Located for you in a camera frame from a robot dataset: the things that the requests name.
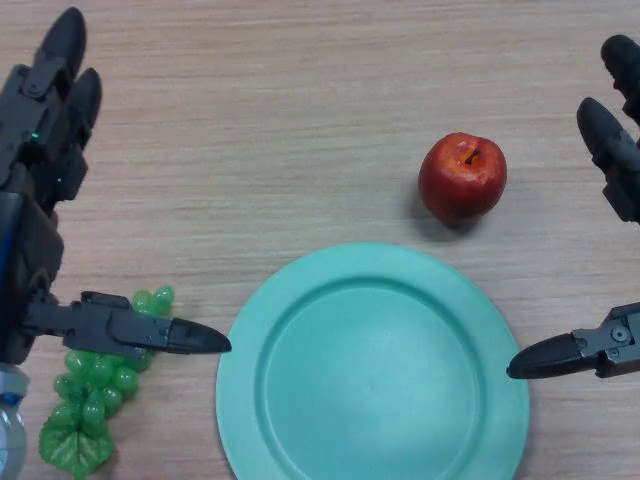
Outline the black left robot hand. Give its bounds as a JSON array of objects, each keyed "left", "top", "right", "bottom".
[{"left": 0, "top": 8, "right": 233, "bottom": 369}]

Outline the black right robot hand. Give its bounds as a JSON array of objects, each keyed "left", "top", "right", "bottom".
[{"left": 505, "top": 33, "right": 640, "bottom": 381}]

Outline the red apple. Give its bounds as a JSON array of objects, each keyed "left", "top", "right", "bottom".
[{"left": 417, "top": 131, "right": 508, "bottom": 225}]

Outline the green round plate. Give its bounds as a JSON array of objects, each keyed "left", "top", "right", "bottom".
[{"left": 215, "top": 242, "right": 531, "bottom": 480}]

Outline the green plastic grape bunch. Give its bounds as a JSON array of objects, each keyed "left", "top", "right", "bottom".
[{"left": 38, "top": 285, "right": 177, "bottom": 480}]

